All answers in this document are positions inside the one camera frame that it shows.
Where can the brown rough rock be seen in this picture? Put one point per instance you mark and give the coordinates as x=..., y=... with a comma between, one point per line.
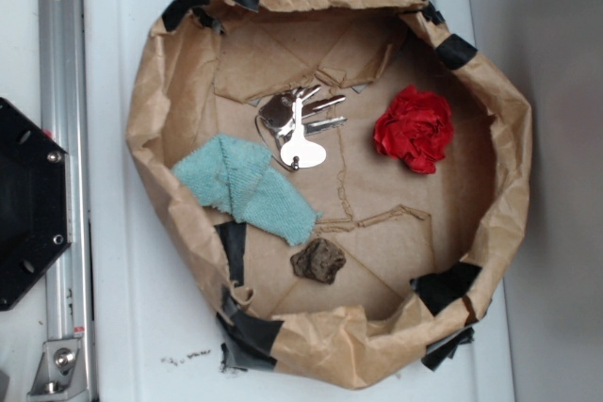
x=319, y=261

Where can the light blue terry cloth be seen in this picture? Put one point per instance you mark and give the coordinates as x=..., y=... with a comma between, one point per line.
x=235, y=176

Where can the aluminium frame rail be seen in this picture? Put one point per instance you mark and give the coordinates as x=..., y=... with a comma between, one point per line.
x=69, y=301

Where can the silver key bunch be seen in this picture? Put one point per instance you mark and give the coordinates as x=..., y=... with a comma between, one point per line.
x=283, y=116

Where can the crumpled red paper ball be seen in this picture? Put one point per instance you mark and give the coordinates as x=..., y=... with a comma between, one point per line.
x=416, y=129

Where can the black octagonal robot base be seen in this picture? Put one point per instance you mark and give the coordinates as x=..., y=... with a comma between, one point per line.
x=34, y=218

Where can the white plastic tray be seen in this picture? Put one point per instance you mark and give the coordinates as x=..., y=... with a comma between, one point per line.
x=156, y=338

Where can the grey metal corner bracket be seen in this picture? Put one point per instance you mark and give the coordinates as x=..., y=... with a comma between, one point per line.
x=61, y=374

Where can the brown paper taped bin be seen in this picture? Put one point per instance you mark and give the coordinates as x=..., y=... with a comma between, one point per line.
x=424, y=252

